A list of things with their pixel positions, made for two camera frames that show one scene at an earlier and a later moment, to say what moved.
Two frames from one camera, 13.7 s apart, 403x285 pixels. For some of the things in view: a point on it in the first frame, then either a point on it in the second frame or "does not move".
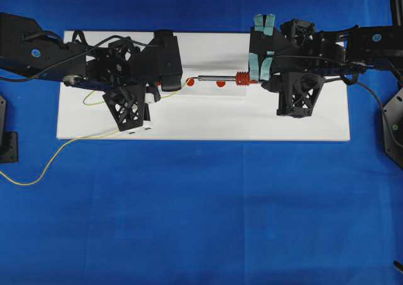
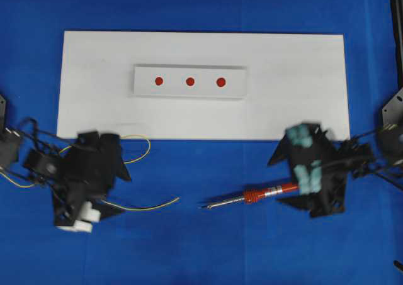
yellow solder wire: [80, 138] → [143, 156]
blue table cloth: [87, 211] does not move
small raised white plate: [210, 89] does not move
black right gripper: [298, 58] → [320, 166]
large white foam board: [214, 99] does not move
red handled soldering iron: [242, 78] → [256, 195]
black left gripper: [121, 62] → [94, 162]
